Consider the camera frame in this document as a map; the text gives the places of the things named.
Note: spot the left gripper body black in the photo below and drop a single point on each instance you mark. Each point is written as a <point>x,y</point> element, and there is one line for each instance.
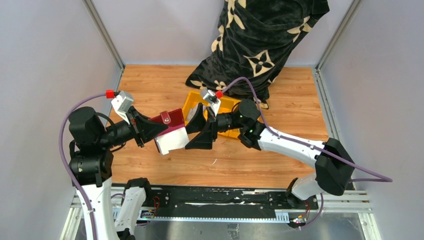
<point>122,131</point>

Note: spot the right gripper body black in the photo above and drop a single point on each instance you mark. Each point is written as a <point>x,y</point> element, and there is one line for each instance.
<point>221,122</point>

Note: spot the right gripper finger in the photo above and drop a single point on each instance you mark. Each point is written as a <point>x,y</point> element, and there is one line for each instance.
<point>198,121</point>
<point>203,140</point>

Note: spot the red leather card holder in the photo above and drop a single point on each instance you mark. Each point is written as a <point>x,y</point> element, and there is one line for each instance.
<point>174,120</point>

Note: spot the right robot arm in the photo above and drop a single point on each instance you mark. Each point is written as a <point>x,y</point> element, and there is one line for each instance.
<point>330,160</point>

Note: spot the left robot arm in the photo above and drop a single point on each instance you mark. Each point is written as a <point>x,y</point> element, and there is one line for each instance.
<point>91,164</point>

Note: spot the grey card in bin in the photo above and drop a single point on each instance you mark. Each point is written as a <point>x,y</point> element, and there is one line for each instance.
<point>191,113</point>

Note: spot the black floral blanket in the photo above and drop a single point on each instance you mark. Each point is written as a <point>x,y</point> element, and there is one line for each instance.
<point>255,40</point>

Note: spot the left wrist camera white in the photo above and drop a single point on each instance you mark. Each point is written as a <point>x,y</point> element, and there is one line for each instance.
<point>121,104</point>

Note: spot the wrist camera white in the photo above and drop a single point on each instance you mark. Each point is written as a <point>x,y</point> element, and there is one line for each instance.
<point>210,97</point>
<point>121,104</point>

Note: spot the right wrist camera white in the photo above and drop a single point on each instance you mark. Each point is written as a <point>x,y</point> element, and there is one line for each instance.
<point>210,97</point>

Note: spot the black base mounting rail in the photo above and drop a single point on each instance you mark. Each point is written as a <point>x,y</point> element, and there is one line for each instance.
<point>223,203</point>

